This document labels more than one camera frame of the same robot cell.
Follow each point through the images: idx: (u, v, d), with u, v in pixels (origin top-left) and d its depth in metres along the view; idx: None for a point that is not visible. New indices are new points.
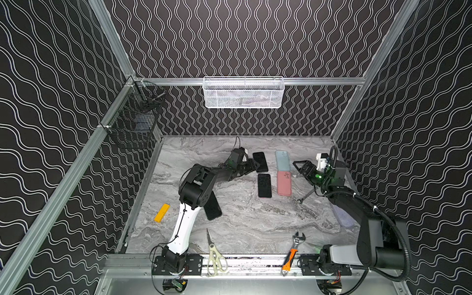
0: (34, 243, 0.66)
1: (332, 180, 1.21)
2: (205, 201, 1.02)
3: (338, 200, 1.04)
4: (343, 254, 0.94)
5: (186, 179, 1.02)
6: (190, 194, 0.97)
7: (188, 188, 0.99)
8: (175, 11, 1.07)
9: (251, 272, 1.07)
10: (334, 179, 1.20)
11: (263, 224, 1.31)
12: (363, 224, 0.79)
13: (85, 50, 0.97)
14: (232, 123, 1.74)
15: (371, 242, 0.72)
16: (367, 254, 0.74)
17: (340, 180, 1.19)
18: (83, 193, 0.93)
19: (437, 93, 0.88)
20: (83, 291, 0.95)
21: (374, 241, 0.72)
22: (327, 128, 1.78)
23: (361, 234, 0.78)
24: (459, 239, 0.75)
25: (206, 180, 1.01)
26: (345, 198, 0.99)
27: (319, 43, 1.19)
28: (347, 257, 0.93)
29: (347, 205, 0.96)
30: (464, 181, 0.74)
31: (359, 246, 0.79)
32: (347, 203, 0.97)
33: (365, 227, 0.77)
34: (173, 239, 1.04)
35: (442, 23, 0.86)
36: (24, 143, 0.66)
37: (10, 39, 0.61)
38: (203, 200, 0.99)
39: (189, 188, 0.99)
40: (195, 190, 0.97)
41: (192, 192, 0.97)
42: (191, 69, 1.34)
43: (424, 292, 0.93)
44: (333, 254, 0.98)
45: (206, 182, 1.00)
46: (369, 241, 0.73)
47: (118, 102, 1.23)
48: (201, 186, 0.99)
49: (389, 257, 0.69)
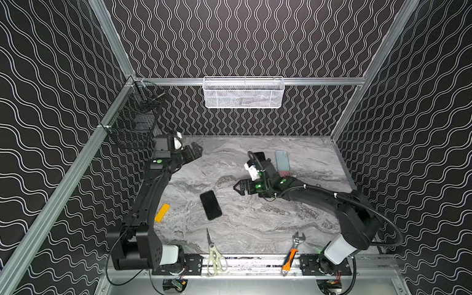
0: (35, 242, 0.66)
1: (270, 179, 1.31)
2: (159, 254, 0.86)
3: (291, 193, 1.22)
4: (339, 252, 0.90)
5: (115, 255, 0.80)
6: (134, 265, 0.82)
7: (131, 261, 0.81)
8: (175, 11, 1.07)
9: (251, 272, 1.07)
10: (272, 177, 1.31)
11: (263, 224, 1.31)
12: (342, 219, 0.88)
13: (85, 50, 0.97)
14: (232, 123, 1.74)
15: (357, 232, 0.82)
16: (359, 243, 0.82)
17: (276, 176, 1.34)
18: (83, 193, 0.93)
19: (437, 93, 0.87)
20: (83, 291, 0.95)
21: (359, 229, 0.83)
22: (327, 127, 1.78)
23: (343, 227, 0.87)
24: (459, 239, 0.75)
25: (140, 245, 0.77)
26: (300, 192, 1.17)
27: (319, 43, 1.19)
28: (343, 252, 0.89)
29: (305, 197, 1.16)
30: (464, 180, 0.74)
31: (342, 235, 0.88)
32: (306, 194, 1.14)
33: (345, 220, 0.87)
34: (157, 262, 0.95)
35: (442, 23, 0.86)
36: (24, 142, 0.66)
37: (9, 39, 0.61)
38: (156, 256, 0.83)
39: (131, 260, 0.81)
40: (138, 258, 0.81)
41: (136, 261, 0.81)
42: (191, 69, 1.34)
43: (424, 292, 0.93)
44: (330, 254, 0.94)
45: (142, 247, 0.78)
46: (356, 231, 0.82)
47: (118, 102, 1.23)
48: (140, 253, 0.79)
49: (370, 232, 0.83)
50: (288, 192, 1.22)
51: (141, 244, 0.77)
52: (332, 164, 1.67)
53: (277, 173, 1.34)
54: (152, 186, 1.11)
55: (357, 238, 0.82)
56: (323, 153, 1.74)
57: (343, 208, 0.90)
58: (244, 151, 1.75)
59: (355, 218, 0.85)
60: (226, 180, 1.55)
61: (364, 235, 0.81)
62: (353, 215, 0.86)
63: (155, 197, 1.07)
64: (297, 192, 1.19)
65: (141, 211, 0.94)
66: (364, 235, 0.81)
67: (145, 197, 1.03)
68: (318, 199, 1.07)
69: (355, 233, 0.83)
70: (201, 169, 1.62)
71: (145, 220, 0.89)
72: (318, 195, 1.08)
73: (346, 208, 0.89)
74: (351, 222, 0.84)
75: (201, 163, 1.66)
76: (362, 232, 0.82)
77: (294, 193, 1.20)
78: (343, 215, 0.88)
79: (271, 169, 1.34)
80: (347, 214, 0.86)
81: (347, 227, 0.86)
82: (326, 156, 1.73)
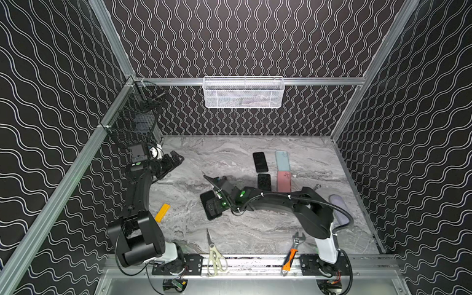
0: (34, 242, 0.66)
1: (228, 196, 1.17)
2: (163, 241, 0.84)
3: (253, 204, 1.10)
4: (325, 249, 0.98)
5: (120, 251, 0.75)
6: (142, 257, 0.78)
7: (139, 252, 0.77)
8: (175, 11, 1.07)
9: (251, 272, 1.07)
10: (231, 193, 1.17)
11: (263, 224, 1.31)
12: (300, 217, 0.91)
13: (85, 50, 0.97)
14: (232, 123, 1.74)
15: (316, 225, 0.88)
16: (319, 232, 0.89)
17: (235, 190, 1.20)
18: (83, 193, 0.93)
19: (437, 93, 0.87)
20: (83, 291, 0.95)
21: (316, 222, 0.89)
22: (327, 128, 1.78)
23: (303, 223, 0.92)
24: (459, 239, 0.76)
25: (145, 230, 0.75)
26: (259, 200, 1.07)
27: (319, 43, 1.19)
28: (329, 248, 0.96)
29: (263, 204, 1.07)
30: (464, 180, 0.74)
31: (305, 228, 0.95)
32: (265, 202, 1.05)
33: (302, 217, 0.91)
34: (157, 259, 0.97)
35: (442, 23, 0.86)
36: (24, 142, 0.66)
37: (10, 39, 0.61)
38: (161, 243, 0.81)
39: (139, 251, 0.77)
40: (145, 247, 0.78)
41: (144, 252, 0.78)
42: (191, 69, 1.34)
43: (424, 292, 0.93)
44: (325, 257, 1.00)
45: (147, 233, 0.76)
46: (314, 224, 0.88)
47: (118, 102, 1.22)
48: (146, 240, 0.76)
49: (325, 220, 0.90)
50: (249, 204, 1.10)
51: (146, 229, 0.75)
52: (332, 164, 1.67)
53: (236, 188, 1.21)
54: (139, 182, 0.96)
55: (316, 228, 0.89)
56: (323, 153, 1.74)
57: (297, 207, 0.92)
58: (244, 151, 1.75)
59: (310, 214, 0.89)
60: None
61: (322, 225, 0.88)
62: (308, 211, 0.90)
63: (146, 191, 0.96)
64: (257, 201, 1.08)
65: (136, 201, 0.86)
66: (322, 226, 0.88)
67: (136, 191, 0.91)
68: (276, 203, 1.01)
69: (314, 226, 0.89)
70: (201, 169, 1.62)
71: (143, 209, 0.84)
72: (273, 199, 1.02)
73: (298, 208, 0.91)
74: (308, 219, 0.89)
75: (201, 163, 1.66)
76: (319, 224, 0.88)
77: (255, 203, 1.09)
78: (298, 214, 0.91)
79: (228, 187, 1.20)
80: (302, 212, 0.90)
81: (306, 222, 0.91)
82: (326, 156, 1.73)
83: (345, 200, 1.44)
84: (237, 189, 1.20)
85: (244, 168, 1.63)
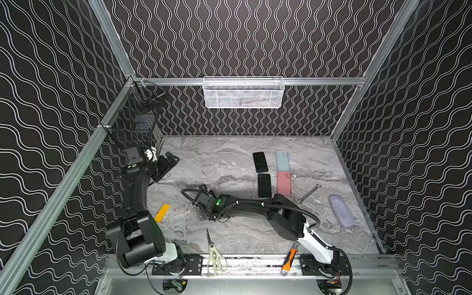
0: (34, 242, 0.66)
1: (206, 208, 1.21)
2: (163, 241, 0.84)
3: (230, 212, 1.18)
4: (316, 248, 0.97)
5: (121, 251, 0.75)
6: (143, 257, 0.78)
7: (139, 253, 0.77)
8: (175, 11, 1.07)
9: (251, 272, 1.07)
10: (208, 204, 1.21)
11: (263, 224, 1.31)
12: (273, 224, 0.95)
13: (85, 50, 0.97)
14: (232, 123, 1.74)
15: (286, 229, 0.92)
16: (291, 235, 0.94)
17: (211, 200, 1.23)
18: (83, 193, 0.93)
19: (437, 93, 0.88)
20: (83, 291, 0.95)
21: (287, 226, 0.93)
22: (327, 128, 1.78)
23: (276, 228, 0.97)
24: (459, 239, 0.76)
25: (145, 230, 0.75)
26: (235, 208, 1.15)
27: (319, 43, 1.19)
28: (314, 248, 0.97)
29: (243, 212, 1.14)
30: (464, 180, 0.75)
31: (279, 233, 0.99)
32: (241, 210, 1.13)
33: (274, 224, 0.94)
34: (157, 259, 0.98)
35: (442, 23, 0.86)
36: (24, 143, 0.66)
37: (9, 39, 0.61)
38: (161, 243, 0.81)
39: (139, 252, 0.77)
40: (145, 248, 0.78)
41: (144, 252, 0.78)
42: (191, 69, 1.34)
43: (424, 292, 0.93)
44: (320, 259, 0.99)
45: (147, 232, 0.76)
46: (286, 228, 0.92)
47: (118, 102, 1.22)
48: (147, 241, 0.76)
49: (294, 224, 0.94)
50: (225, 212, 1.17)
51: (146, 228, 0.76)
52: (332, 164, 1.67)
53: (212, 197, 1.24)
54: (137, 182, 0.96)
55: (288, 233, 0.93)
56: (323, 153, 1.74)
57: (270, 214, 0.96)
58: (244, 151, 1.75)
59: (280, 220, 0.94)
60: (226, 180, 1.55)
61: (293, 228, 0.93)
62: (279, 216, 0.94)
63: (144, 192, 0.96)
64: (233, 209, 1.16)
65: (134, 202, 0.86)
66: (292, 229, 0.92)
67: (134, 192, 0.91)
68: (251, 211, 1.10)
69: (286, 230, 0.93)
70: (201, 169, 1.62)
71: (142, 209, 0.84)
72: (250, 206, 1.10)
73: (271, 215, 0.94)
74: (279, 224, 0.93)
75: (201, 163, 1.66)
76: (289, 228, 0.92)
77: (231, 211, 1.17)
78: (271, 221, 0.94)
79: (204, 197, 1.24)
80: (275, 219, 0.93)
81: (278, 227, 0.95)
82: (326, 156, 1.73)
83: (345, 200, 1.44)
84: (213, 198, 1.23)
85: (244, 168, 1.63)
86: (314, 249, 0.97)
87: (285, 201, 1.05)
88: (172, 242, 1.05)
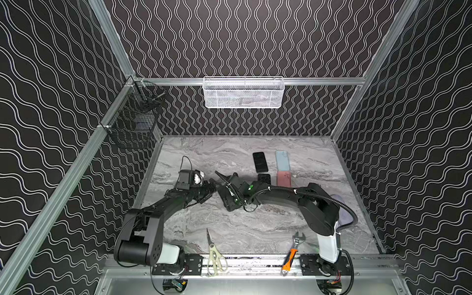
0: (34, 243, 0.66)
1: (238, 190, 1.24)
2: (158, 252, 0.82)
3: (260, 198, 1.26)
4: (330, 247, 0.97)
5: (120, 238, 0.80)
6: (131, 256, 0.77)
7: (129, 252, 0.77)
8: (175, 11, 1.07)
9: (251, 272, 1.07)
10: (239, 188, 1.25)
11: (263, 224, 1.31)
12: (305, 212, 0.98)
13: (85, 50, 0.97)
14: (231, 123, 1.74)
15: (321, 221, 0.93)
16: (324, 230, 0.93)
17: (243, 184, 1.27)
18: (83, 193, 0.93)
19: (437, 93, 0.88)
20: (83, 291, 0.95)
21: (320, 218, 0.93)
22: (327, 128, 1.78)
23: (308, 219, 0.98)
24: (459, 239, 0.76)
25: (149, 229, 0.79)
26: (267, 194, 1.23)
27: (319, 43, 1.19)
28: (329, 245, 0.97)
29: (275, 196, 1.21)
30: (464, 180, 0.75)
31: (311, 224, 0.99)
32: (271, 195, 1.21)
33: (306, 211, 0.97)
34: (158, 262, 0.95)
35: (442, 23, 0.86)
36: (24, 143, 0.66)
37: (10, 39, 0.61)
38: (155, 253, 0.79)
39: (129, 251, 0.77)
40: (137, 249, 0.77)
41: (134, 252, 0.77)
42: (191, 69, 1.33)
43: (424, 292, 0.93)
44: (326, 255, 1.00)
45: (150, 233, 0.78)
46: (318, 220, 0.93)
47: (118, 102, 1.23)
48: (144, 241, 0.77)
49: (329, 219, 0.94)
50: (257, 196, 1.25)
51: (151, 228, 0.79)
52: (332, 164, 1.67)
53: (244, 182, 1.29)
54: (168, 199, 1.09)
55: (321, 226, 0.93)
56: (323, 153, 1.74)
57: (302, 201, 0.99)
58: (244, 151, 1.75)
59: (314, 209, 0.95)
60: None
61: (326, 222, 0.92)
62: (312, 206, 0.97)
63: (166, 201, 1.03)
64: (264, 194, 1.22)
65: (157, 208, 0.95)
66: (326, 222, 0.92)
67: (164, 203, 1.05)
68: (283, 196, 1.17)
69: (318, 222, 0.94)
70: (201, 169, 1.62)
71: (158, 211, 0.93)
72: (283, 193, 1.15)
73: (303, 202, 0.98)
74: (312, 212, 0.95)
75: (201, 163, 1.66)
76: (323, 220, 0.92)
77: (262, 196, 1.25)
78: (303, 208, 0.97)
79: (237, 181, 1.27)
80: (306, 206, 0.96)
81: (311, 216, 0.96)
82: (326, 156, 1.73)
83: (345, 200, 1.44)
84: (246, 183, 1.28)
85: (244, 168, 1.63)
86: (329, 246, 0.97)
87: (321, 192, 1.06)
88: (174, 246, 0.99)
